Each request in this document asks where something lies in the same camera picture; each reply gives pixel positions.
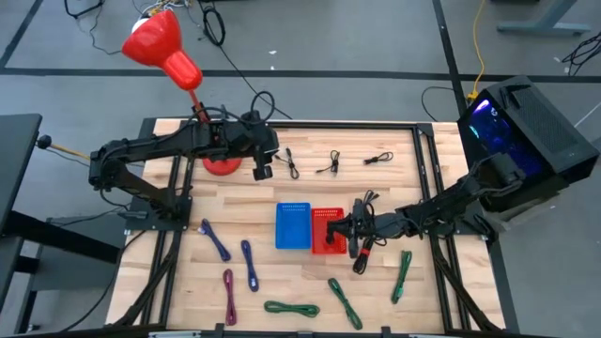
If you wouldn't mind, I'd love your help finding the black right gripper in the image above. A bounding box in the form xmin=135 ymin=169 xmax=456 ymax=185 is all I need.
xmin=326 ymin=199 xmax=379 ymax=259

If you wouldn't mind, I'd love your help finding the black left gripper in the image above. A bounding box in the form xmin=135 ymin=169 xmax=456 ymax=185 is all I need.
xmin=237 ymin=111 xmax=281 ymax=182

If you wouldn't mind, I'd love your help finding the thin black USB cable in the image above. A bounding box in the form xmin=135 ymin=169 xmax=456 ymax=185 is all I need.
xmin=363 ymin=151 xmax=394 ymax=166
xmin=274 ymin=147 xmax=301 ymax=180
xmin=315 ymin=149 xmax=341 ymax=176

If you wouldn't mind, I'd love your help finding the thick black cable red strap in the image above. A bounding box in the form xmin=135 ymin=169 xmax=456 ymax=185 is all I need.
xmin=351 ymin=190 xmax=381 ymax=276

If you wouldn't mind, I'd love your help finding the blue braided USB cable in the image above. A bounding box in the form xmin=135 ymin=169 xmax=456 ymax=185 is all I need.
xmin=240 ymin=239 xmax=260 ymax=293
xmin=197 ymin=218 xmax=232 ymax=263

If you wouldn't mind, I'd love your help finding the red plastic basket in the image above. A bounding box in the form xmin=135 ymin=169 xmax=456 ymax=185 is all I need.
xmin=311 ymin=207 xmax=348 ymax=255

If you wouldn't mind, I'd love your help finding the blue plastic basket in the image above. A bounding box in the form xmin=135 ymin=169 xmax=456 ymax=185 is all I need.
xmin=275 ymin=202 xmax=313 ymax=250

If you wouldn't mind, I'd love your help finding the red desk lamp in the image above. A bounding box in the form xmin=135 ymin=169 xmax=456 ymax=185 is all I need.
xmin=120 ymin=8 xmax=244 ymax=177

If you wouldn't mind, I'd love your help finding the grey wedge stand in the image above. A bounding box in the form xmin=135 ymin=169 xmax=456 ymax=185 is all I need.
xmin=483 ymin=185 xmax=564 ymax=234

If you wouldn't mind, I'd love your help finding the wooden stick black knob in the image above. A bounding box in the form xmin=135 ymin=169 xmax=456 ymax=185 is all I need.
xmin=36 ymin=134 xmax=91 ymax=161

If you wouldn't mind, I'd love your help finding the black computer tower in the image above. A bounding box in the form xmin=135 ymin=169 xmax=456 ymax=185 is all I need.
xmin=457 ymin=74 xmax=601 ymax=212

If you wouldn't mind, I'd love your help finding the black desk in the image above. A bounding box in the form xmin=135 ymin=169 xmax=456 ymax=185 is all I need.
xmin=0 ymin=114 xmax=121 ymax=334

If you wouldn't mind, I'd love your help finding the grey metal desk leg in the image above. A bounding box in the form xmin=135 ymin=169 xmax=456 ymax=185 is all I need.
xmin=496 ymin=0 xmax=593 ymax=37

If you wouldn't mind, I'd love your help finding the black metal table frame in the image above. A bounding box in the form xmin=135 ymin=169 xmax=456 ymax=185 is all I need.
xmin=105 ymin=116 xmax=522 ymax=338

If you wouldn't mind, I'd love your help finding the black coiled floor cable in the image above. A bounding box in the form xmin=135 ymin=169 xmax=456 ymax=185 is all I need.
xmin=199 ymin=0 xmax=295 ymax=121

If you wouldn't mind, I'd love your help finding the magenta braided USB cable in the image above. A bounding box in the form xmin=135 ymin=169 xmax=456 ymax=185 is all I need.
xmin=222 ymin=269 xmax=238 ymax=327

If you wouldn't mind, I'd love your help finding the yellow floor cable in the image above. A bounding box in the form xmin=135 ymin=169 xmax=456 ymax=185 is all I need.
xmin=466 ymin=0 xmax=489 ymax=102

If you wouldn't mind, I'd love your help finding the black floor cable pile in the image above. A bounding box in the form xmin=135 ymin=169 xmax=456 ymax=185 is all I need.
xmin=561 ymin=30 xmax=601 ymax=77

